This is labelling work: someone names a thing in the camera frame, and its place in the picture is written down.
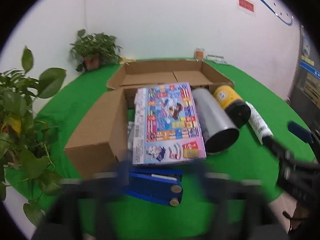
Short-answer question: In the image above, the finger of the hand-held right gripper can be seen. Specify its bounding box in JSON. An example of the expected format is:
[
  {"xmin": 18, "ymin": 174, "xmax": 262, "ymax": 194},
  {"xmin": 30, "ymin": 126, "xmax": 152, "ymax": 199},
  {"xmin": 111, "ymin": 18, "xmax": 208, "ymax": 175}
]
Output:
[
  {"xmin": 264, "ymin": 135, "xmax": 296, "ymax": 161},
  {"xmin": 287, "ymin": 121, "xmax": 320, "ymax": 146}
]

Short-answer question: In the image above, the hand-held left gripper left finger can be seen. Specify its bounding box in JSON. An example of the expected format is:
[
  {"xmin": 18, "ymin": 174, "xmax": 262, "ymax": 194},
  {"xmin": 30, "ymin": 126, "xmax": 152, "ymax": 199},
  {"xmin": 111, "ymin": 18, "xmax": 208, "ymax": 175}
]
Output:
[{"xmin": 46, "ymin": 162, "xmax": 131, "ymax": 240}]

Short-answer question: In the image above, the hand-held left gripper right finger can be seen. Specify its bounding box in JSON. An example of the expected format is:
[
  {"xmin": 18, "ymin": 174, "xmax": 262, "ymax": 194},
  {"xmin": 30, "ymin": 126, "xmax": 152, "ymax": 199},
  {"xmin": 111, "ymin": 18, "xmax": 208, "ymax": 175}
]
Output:
[{"xmin": 197, "ymin": 164, "xmax": 277, "ymax": 240}]

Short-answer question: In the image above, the white bottle with black cap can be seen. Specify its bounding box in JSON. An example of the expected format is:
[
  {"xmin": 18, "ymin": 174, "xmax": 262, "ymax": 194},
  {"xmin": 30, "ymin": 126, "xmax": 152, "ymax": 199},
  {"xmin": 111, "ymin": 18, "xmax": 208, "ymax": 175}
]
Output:
[{"xmin": 245, "ymin": 101, "xmax": 274, "ymax": 145}]

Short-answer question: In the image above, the brown cardboard box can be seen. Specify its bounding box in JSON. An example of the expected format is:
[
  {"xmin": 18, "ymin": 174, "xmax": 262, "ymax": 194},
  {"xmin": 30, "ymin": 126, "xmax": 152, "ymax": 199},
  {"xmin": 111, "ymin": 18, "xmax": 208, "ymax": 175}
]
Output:
[{"xmin": 64, "ymin": 59, "xmax": 235, "ymax": 180}]

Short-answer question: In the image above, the silver metal can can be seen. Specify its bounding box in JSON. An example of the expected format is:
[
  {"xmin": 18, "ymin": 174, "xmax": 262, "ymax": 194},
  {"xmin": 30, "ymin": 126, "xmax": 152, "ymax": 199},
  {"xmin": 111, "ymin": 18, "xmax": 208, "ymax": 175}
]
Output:
[{"xmin": 191, "ymin": 87, "xmax": 240, "ymax": 155}]

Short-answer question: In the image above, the colourful printed box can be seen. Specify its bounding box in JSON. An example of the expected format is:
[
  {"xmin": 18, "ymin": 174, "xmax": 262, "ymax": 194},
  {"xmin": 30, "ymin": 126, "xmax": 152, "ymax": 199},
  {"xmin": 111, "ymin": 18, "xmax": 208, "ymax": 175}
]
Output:
[{"xmin": 132, "ymin": 81, "xmax": 207, "ymax": 165}]

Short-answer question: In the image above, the yellow jar with black lid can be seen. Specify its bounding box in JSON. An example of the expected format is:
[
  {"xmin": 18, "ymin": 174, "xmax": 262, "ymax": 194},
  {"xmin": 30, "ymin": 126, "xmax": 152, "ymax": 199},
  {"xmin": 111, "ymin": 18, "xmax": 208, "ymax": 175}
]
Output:
[{"xmin": 213, "ymin": 85, "xmax": 251, "ymax": 129}]

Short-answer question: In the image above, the glass door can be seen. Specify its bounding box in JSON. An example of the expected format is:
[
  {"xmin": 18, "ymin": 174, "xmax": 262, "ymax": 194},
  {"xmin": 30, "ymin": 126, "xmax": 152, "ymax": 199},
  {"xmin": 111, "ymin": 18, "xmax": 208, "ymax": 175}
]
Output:
[{"xmin": 290, "ymin": 25, "xmax": 320, "ymax": 120}]

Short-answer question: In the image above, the large leafy plant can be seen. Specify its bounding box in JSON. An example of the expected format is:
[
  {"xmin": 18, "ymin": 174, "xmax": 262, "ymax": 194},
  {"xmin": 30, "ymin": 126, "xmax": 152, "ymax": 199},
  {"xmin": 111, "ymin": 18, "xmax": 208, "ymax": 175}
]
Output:
[{"xmin": 0, "ymin": 45, "xmax": 67, "ymax": 228}]

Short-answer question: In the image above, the small white box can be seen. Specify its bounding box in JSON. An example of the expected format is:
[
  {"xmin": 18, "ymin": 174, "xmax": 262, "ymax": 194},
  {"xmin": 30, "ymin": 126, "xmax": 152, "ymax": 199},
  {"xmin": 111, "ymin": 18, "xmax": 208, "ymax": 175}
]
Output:
[{"xmin": 206, "ymin": 53, "xmax": 228, "ymax": 64}]

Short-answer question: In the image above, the small orange container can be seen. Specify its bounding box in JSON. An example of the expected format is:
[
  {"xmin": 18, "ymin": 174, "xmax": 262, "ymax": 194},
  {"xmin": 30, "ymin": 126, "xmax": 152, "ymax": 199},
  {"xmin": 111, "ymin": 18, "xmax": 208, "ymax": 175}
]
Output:
[{"xmin": 194, "ymin": 47, "xmax": 206, "ymax": 60}]

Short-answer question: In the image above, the small potted plant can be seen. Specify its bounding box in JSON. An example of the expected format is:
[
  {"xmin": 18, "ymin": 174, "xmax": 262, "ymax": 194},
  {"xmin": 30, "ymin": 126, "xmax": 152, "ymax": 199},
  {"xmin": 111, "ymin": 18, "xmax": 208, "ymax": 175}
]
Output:
[{"xmin": 69, "ymin": 29, "xmax": 123, "ymax": 72}]

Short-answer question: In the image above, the blue wall decal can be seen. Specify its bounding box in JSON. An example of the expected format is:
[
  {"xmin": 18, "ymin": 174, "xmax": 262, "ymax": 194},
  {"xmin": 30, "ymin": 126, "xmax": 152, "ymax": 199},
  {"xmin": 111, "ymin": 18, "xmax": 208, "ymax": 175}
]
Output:
[{"xmin": 200, "ymin": 0, "xmax": 295, "ymax": 27}]

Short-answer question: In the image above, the red wall sign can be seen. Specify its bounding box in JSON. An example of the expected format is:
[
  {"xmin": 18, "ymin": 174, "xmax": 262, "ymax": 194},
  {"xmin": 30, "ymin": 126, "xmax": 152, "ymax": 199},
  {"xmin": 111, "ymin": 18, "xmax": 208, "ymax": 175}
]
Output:
[{"xmin": 236, "ymin": 0, "xmax": 257, "ymax": 17}]

